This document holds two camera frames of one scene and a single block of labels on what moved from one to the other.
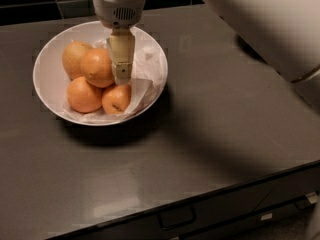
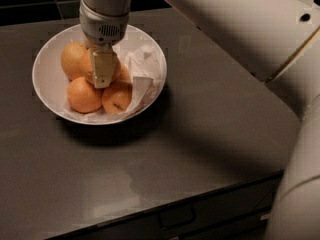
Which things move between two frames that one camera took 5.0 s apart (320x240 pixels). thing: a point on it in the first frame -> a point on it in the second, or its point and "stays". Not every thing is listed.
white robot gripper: (117, 11) -> (102, 28)
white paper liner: (147, 78) stays
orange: (116, 99) stays
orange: (72, 58) stays
